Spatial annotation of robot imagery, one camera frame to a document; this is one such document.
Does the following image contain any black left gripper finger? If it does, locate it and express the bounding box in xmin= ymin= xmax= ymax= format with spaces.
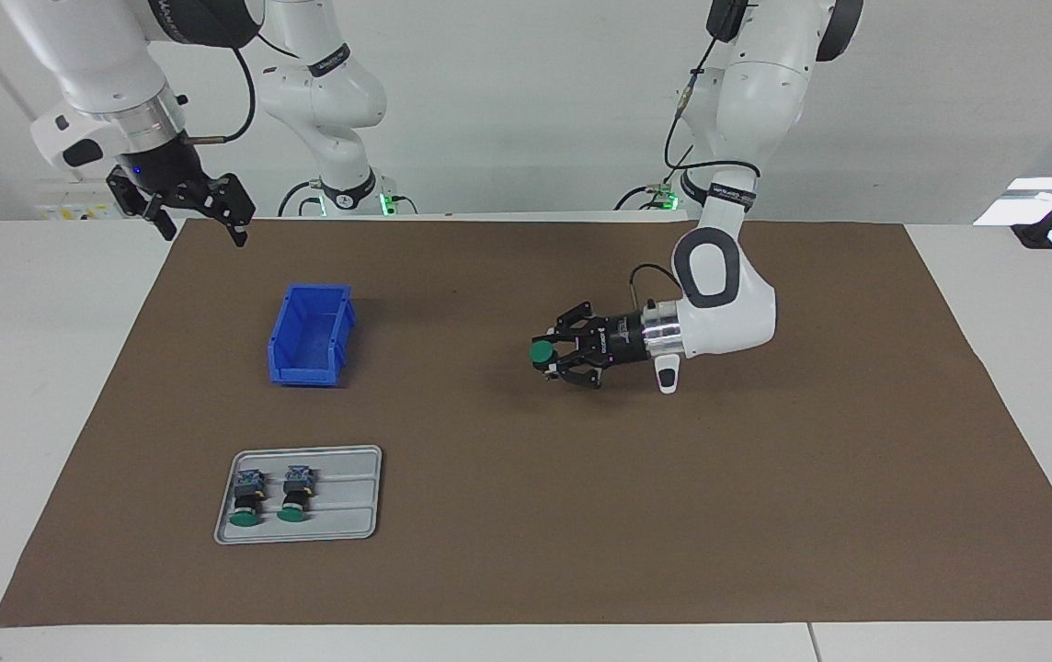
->
xmin=544 ymin=351 xmax=608 ymax=392
xmin=533 ymin=298 xmax=608 ymax=348

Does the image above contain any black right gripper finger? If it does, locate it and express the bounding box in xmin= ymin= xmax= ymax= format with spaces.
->
xmin=178 ymin=172 xmax=257 ymax=248
xmin=107 ymin=168 xmax=176 ymax=242

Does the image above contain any green push button switch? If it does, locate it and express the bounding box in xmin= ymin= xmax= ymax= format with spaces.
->
xmin=229 ymin=469 xmax=267 ymax=528
xmin=276 ymin=465 xmax=317 ymax=523
xmin=528 ymin=338 xmax=573 ymax=373

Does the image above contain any brown table mat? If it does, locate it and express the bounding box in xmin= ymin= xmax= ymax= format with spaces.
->
xmin=0 ymin=218 xmax=1052 ymax=628

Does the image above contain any blue plastic storage bin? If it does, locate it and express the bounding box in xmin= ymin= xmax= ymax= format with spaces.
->
xmin=267 ymin=283 xmax=358 ymax=388

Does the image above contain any silver metal tray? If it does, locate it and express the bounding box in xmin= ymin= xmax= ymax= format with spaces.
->
xmin=214 ymin=446 xmax=383 ymax=545

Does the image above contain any black base cable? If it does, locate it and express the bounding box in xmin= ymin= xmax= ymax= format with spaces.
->
xmin=278 ymin=179 xmax=323 ymax=219
xmin=615 ymin=179 xmax=674 ymax=212

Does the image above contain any white wall socket box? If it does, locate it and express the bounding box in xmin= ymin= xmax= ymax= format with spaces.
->
xmin=37 ymin=179 xmax=122 ymax=220

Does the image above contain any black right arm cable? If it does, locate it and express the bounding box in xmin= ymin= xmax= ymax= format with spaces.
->
xmin=178 ymin=37 xmax=299 ymax=148

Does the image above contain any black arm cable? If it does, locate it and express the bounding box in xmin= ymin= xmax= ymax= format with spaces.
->
xmin=178 ymin=37 xmax=299 ymax=148
xmin=629 ymin=37 xmax=763 ymax=312

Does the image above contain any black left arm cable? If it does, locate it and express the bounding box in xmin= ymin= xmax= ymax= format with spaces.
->
xmin=629 ymin=37 xmax=763 ymax=312

